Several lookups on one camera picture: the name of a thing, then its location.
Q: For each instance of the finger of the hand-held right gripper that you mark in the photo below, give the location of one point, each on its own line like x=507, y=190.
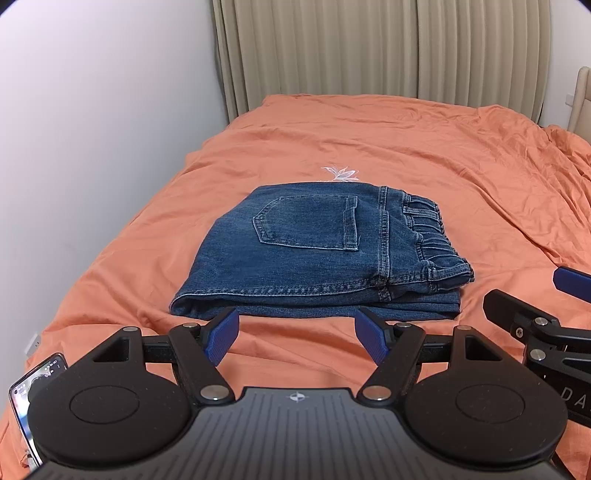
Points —
x=512, y=310
x=572, y=281

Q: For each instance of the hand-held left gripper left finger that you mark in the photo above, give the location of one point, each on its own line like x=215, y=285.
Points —
x=224, y=338

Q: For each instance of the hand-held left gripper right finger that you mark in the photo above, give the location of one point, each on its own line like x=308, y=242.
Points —
x=371, y=338

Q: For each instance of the blue denim pants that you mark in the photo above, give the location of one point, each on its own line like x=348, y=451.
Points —
x=300, y=263

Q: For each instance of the beige padded headboard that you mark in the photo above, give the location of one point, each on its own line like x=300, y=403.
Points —
x=583, y=106

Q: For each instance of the black smartphone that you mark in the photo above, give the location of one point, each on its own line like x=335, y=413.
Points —
x=39, y=371

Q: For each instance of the orange duvet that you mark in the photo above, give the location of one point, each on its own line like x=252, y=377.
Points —
x=323, y=138

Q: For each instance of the beige pleated curtain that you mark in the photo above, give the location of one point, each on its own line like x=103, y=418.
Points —
x=369, y=46

